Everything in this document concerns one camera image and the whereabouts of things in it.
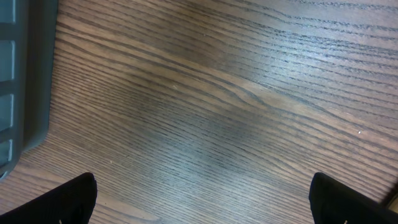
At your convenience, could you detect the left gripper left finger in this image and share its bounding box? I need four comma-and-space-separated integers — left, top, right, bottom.
1, 172, 98, 224

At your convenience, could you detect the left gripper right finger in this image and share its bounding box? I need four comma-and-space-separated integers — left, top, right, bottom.
308, 172, 397, 224

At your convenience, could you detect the grey plastic shopping basket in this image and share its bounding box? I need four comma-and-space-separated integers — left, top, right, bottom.
1, 0, 58, 179

